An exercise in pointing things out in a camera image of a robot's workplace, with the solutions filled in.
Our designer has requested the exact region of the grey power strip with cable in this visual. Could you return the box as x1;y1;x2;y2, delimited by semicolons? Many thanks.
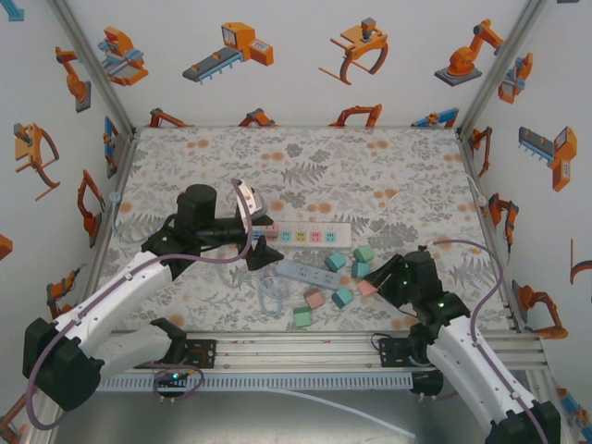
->
276;258;342;288

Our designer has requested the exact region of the white power strip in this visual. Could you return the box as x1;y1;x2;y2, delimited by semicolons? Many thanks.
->
252;221;353;250

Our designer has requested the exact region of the floral tablecloth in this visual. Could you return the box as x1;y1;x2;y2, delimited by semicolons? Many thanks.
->
85;127;515;333

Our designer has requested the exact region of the black controller box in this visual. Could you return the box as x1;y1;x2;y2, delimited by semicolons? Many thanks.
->
409;369;445;398

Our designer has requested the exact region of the controller board with green light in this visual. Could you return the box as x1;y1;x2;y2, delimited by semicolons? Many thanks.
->
154;368;190;394

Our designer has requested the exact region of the white plastic tube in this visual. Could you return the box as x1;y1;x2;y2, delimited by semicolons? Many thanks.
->
270;387;417;439

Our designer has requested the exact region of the grey metal sheet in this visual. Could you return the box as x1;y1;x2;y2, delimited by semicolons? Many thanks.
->
45;388;568;444

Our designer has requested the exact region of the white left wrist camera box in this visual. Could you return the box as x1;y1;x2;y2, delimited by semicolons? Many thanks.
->
232;181;268;228

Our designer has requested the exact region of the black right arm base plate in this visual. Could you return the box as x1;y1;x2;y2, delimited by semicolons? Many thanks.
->
378;337;438;371

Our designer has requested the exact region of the aluminium side rail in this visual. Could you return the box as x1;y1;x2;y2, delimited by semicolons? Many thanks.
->
76;128;139;335
455;128;526;334

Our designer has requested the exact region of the aluminium frame rail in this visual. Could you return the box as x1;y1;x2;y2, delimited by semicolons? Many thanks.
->
104;332;549;376

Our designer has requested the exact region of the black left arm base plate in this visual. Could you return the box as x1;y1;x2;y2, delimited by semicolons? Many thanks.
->
173;339;218;370

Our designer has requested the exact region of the slotted grey cable duct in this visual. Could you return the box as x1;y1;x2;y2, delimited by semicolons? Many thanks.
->
99;375;413;390

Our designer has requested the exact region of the aluminium corner post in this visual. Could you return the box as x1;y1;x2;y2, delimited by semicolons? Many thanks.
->
455;0;549;135
45;0;138;135

